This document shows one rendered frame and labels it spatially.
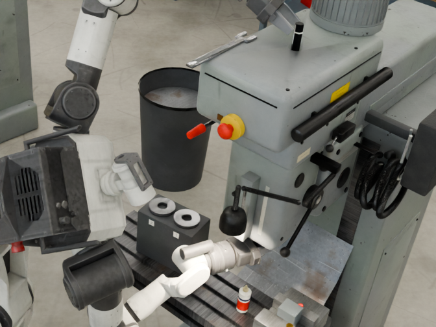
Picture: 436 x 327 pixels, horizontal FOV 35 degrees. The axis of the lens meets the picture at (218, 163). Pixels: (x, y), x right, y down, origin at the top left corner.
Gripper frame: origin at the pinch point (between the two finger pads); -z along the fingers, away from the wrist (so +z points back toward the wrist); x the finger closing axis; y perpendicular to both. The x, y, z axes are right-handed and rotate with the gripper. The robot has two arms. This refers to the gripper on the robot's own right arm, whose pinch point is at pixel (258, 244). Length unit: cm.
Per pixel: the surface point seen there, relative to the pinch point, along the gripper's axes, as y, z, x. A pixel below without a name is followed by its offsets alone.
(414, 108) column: -33, -57, 6
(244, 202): -24.1, 12.1, -5.1
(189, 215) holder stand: 11.0, 6.3, 31.1
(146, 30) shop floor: 122, -145, 377
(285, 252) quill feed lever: -10.9, 2.7, -15.2
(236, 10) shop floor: 120, -245, 390
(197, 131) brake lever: -47, 26, 0
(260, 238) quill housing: -11.6, 6.6, -8.1
